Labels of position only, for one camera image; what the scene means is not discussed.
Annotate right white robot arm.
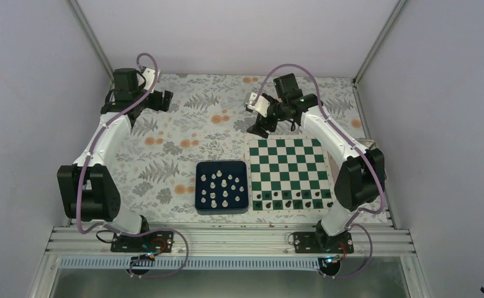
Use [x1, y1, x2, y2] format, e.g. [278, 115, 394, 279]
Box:
[245, 73, 386, 253]

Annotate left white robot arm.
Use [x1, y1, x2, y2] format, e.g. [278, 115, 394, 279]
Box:
[56, 67, 173, 251]

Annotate green white chess board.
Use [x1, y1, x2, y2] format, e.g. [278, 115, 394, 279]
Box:
[244, 136, 336, 215]

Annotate black chess piece row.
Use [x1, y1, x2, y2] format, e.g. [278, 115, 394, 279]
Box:
[251, 189, 334, 211]

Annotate floral table mat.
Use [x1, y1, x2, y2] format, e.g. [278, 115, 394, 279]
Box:
[109, 74, 393, 226]

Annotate dark blue tray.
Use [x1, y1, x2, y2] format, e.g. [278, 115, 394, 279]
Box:
[194, 160, 249, 215]

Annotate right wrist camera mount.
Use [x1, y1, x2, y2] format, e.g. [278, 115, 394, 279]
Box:
[244, 93, 270, 117]

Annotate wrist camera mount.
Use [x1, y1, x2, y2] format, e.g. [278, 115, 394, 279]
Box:
[141, 68, 161, 90]
[244, 93, 270, 117]

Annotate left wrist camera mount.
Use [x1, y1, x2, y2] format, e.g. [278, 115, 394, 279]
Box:
[141, 68, 161, 90]

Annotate aluminium rail frame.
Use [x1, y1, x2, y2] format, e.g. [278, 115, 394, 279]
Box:
[45, 223, 416, 257]

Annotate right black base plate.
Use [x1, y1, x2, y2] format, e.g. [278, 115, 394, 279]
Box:
[292, 232, 354, 254]

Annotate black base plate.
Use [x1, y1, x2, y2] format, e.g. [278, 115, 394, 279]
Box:
[110, 231, 174, 254]
[292, 232, 354, 254]

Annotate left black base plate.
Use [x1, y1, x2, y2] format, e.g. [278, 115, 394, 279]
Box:
[110, 231, 174, 254]

